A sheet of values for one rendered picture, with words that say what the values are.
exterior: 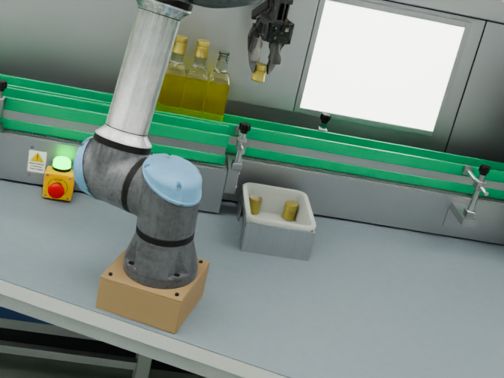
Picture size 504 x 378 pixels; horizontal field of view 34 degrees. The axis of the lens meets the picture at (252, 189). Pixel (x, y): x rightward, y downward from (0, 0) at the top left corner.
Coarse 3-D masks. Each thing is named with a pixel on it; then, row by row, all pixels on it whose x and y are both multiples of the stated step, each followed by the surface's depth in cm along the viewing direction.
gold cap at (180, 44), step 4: (176, 36) 209; (180, 36) 210; (184, 36) 211; (176, 40) 209; (180, 40) 209; (184, 40) 209; (176, 44) 209; (180, 44) 209; (184, 44) 210; (172, 48) 211; (176, 48) 210; (180, 48) 209; (184, 48) 210; (176, 52) 210; (180, 52) 210; (184, 52) 211
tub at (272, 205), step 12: (252, 192) 215; (264, 192) 215; (276, 192) 215; (288, 192) 216; (300, 192) 216; (264, 204) 216; (276, 204) 216; (300, 204) 215; (252, 216) 196; (264, 216) 214; (276, 216) 216; (300, 216) 212; (312, 216) 203; (300, 228) 196; (312, 228) 197
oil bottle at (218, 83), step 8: (216, 72) 212; (224, 72) 213; (208, 80) 213; (216, 80) 212; (224, 80) 212; (208, 88) 213; (216, 88) 213; (224, 88) 213; (208, 96) 214; (216, 96) 214; (224, 96) 214; (208, 104) 215; (216, 104) 215; (224, 104) 215; (208, 112) 216; (216, 112) 216; (216, 120) 217
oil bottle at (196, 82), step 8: (192, 72) 211; (200, 72) 211; (192, 80) 212; (200, 80) 212; (184, 88) 213; (192, 88) 213; (200, 88) 213; (184, 96) 213; (192, 96) 213; (200, 96) 214; (184, 104) 214; (192, 104) 214; (200, 104) 215; (184, 112) 215; (192, 112) 215; (200, 112) 216
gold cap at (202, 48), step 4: (200, 40) 210; (204, 40) 211; (196, 44) 210; (200, 44) 209; (204, 44) 209; (208, 44) 210; (196, 48) 210; (200, 48) 210; (204, 48) 210; (208, 48) 211; (196, 52) 211; (200, 52) 210; (204, 52) 210; (196, 56) 211; (200, 56) 210; (204, 56) 211
